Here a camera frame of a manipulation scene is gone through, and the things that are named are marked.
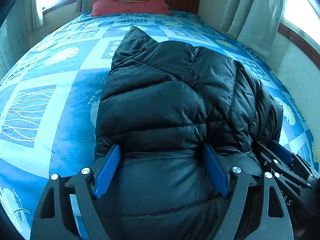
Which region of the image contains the grey right side curtain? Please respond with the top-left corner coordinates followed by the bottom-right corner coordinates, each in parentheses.
top-left (220, 0), bottom-right (285, 59)

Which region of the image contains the blue patterned bed blanket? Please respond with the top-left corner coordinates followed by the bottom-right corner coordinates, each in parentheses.
top-left (1, 11), bottom-right (319, 239)

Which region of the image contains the glass wardrobe door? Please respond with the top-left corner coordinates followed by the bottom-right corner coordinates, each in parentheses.
top-left (0, 0), bottom-right (29, 79)

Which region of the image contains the red pillow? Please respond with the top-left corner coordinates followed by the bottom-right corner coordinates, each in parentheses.
top-left (91, 0), bottom-right (171, 17)

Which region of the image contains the black puffer jacket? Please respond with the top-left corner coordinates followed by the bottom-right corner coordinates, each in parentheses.
top-left (95, 27), bottom-right (283, 239)

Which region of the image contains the white window curtain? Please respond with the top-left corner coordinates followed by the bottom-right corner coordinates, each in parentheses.
top-left (31, 0), bottom-right (44, 30)

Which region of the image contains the right side window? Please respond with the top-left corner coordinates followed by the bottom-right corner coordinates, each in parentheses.
top-left (278, 0), bottom-right (319, 67)

